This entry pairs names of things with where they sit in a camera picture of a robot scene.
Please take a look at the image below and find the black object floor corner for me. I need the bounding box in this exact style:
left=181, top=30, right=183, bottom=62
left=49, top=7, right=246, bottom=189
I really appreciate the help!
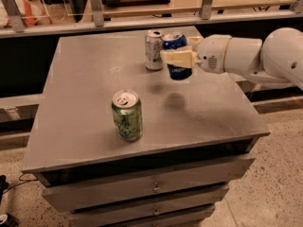
left=0, top=213, right=19, bottom=227

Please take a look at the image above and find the top drawer knob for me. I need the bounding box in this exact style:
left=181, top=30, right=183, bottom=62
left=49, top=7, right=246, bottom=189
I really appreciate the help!
left=152, top=182, right=162, bottom=193

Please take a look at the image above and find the middle drawer knob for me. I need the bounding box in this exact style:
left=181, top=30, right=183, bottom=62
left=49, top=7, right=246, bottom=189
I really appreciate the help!
left=153, top=207, right=160, bottom=216

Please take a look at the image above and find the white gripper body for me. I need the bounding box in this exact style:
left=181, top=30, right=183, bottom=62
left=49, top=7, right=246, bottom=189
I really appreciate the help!
left=197, top=35, right=232, bottom=74

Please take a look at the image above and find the drawer knob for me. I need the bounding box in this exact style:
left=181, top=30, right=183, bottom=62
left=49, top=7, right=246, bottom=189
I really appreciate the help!
left=152, top=182, right=162, bottom=193
left=153, top=207, right=160, bottom=216

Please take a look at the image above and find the orange white bag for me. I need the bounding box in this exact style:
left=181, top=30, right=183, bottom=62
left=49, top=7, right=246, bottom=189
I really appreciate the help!
left=0, top=0, right=52, bottom=27

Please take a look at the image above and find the metal railing post middle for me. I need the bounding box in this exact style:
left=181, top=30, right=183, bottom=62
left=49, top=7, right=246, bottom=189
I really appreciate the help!
left=90, top=0, right=104, bottom=27

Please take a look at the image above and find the white soda can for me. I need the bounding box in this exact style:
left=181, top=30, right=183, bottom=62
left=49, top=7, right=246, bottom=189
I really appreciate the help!
left=145, top=29, right=163, bottom=71

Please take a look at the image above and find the metal railing post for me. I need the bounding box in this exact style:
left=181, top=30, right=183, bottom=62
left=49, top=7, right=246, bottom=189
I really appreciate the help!
left=1, top=0, right=26, bottom=32
left=199, top=0, right=213, bottom=20
left=90, top=0, right=104, bottom=27

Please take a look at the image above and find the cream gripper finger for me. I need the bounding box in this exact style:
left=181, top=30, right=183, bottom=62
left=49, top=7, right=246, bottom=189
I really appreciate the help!
left=187, top=36, right=204, bottom=46
left=160, top=46, right=199, bottom=69

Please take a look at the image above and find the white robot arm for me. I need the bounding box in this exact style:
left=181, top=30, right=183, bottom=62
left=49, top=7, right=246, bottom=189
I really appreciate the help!
left=160, top=27, right=303, bottom=90

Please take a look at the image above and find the metal railing post left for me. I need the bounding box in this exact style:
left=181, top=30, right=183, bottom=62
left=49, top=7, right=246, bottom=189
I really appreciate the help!
left=1, top=0, right=26, bottom=32

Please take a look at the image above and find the blue pepsi can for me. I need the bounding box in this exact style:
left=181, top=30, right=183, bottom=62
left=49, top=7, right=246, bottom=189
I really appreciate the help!
left=163, top=31, right=192, bottom=80

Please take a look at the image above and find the grey drawer cabinet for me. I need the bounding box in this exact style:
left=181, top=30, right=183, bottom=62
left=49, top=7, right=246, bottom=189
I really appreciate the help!
left=23, top=31, right=269, bottom=227

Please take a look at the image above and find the black floor cable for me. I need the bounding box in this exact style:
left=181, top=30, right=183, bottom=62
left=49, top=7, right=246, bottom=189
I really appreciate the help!
left=2, top=173, right=39, bottom=195

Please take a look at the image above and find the metal railing post right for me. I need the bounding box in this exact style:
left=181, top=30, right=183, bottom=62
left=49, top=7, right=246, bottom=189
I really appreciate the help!
left=199, top=0, right=213, bottom=20

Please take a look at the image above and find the green soda can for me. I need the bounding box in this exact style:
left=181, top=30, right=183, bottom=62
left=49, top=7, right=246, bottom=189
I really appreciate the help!
left=112, top=90, right=143, bottom=142

